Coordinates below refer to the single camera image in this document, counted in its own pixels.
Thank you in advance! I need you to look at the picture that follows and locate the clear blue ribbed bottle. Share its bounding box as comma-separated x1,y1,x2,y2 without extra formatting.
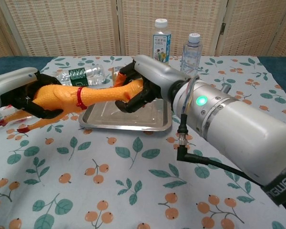
180,32,203,77

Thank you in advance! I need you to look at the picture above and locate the black velcro cable strap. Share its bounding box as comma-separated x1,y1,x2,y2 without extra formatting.
261,164,286,206

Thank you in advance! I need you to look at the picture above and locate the black arm cable with connector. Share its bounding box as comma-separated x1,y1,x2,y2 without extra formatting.
176,114,286,229

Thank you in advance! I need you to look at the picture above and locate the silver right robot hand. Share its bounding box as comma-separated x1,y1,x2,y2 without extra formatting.
114,54,194,114

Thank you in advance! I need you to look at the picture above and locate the white cap tea bottle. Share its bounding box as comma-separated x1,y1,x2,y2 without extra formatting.
152,18,172,66

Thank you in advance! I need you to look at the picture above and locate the teal table cover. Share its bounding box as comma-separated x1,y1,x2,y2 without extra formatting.
0,56,286,86

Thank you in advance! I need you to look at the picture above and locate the silver rectangular metal tray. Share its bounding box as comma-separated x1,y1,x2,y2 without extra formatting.
78,98,174,133

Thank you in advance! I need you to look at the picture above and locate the yellow tea bottle without cap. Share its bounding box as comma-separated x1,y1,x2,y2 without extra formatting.
111,65,125,87

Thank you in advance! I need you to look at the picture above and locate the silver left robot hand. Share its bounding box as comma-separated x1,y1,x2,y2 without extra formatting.
0,67,64,120

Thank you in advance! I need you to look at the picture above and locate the yellow rubber chicken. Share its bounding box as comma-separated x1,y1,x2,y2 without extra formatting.
0,80,145,133

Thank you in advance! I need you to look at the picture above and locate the green label water bottle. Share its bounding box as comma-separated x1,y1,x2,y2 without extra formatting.
56,64,108,87

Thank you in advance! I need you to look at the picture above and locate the floral leaf print tablecloth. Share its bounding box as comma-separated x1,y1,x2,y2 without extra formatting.
0,56,286,229

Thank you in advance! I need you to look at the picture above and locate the woven rattan folding screen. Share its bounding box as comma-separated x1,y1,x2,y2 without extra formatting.
0,0,286,58

